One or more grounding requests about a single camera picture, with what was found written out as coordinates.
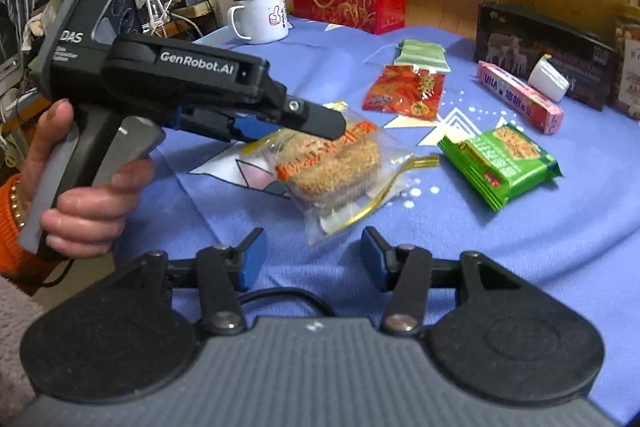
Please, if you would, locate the pale green packet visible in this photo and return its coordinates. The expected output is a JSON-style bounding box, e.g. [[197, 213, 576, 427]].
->
[[395, 39, 452, 74]]

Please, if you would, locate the small white plastic cup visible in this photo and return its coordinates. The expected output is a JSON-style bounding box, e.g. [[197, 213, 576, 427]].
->
[[527, 54, 571, 104]]

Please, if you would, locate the clear packet with brown cake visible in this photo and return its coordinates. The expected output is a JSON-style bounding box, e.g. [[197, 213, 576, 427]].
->
[[239, 101, 442, 248]]

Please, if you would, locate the person's left forearm orange sleeve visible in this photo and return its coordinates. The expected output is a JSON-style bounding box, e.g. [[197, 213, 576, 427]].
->
[[0, 174, 50, 297]]

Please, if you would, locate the white enamel mug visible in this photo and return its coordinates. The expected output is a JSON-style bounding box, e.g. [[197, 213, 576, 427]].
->
[[227, 0, 291, 46]]

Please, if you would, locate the person's left hand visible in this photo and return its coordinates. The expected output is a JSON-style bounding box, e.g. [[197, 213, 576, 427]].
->
[[25, 99, 157, 254]]

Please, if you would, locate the red snack packet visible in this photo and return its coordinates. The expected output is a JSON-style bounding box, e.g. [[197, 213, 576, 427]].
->
[[362, 64, 447, 122]]

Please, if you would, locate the grey fleece clothing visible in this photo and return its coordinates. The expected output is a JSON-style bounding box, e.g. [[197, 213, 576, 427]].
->
[[0, 276, 48, 427]]

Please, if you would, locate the blue printed bedsheet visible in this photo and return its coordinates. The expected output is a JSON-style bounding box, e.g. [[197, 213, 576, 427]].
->
[[107, 14, 640, 426]]

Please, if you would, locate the black printed box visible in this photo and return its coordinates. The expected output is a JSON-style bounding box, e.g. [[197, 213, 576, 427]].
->
[[472, 1, 619, 112]]

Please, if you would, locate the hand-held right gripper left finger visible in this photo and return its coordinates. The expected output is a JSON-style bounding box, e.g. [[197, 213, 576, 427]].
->
[[107, 227, 269, 337]]

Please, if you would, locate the black cable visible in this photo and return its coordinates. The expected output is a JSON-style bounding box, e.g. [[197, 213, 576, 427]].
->
[[244, 288, 337, 319]]

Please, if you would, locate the pink narrow box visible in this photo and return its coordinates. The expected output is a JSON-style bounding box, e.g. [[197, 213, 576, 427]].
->
[[475, 61, 565, 136]]

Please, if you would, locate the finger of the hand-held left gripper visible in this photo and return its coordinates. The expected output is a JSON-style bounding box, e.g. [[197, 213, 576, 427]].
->
[[167, 106, 281, 144], [260, 79, 349, 142]]

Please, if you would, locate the clear nut jar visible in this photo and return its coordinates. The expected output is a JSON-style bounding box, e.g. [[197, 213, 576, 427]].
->
[[607, 4, 640, 122]]

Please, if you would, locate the green wafer packet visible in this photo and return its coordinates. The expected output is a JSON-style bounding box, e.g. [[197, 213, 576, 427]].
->
[[437, 123, 565, 212]]

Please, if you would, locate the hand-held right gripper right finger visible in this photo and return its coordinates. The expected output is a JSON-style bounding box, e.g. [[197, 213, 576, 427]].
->
[[360, 226, 517, 337]]

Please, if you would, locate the gold bead bracelet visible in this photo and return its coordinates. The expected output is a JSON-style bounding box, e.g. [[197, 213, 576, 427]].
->
[[9, 179, 30, 229]]

